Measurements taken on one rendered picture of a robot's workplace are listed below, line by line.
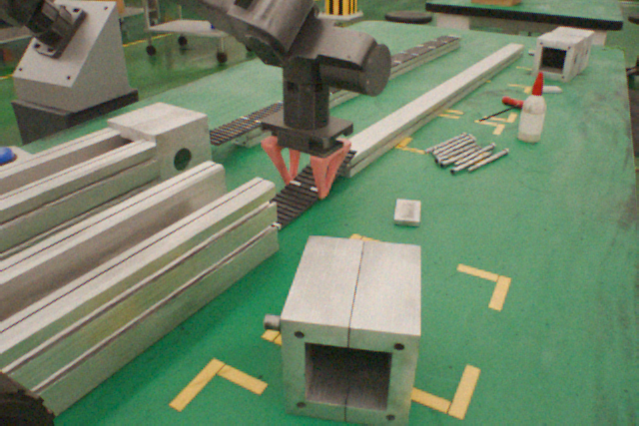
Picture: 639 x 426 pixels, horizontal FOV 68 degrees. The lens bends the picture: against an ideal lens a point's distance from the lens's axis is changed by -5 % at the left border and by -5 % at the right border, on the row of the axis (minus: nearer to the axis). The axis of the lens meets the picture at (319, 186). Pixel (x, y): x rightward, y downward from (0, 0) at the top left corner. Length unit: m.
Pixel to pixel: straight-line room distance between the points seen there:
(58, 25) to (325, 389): 0.93
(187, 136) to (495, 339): 0.44
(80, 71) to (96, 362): 0.75
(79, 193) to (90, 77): 0.53
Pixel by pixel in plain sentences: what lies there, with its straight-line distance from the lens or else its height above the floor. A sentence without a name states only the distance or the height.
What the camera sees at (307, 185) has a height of 0.79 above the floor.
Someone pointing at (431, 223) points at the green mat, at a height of 0.78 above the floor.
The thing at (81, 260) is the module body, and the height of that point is 0.84.
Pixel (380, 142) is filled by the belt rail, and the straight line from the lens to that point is 0.77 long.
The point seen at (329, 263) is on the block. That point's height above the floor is 0.87.
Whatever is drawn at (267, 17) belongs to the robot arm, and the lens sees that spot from 0.51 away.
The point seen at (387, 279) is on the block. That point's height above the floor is 0.87.
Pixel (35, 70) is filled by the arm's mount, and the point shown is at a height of 0.85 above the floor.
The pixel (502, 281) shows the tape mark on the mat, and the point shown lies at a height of 0.78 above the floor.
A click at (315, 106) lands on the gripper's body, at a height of 0.91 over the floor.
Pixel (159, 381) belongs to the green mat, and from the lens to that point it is 0.44.
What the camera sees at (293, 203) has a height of 0.79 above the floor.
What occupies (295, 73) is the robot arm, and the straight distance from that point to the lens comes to 0.58.
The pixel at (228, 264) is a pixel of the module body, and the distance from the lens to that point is 0.49.
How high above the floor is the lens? 1.10
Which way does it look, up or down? 28 degrees down
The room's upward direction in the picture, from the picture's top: straight up
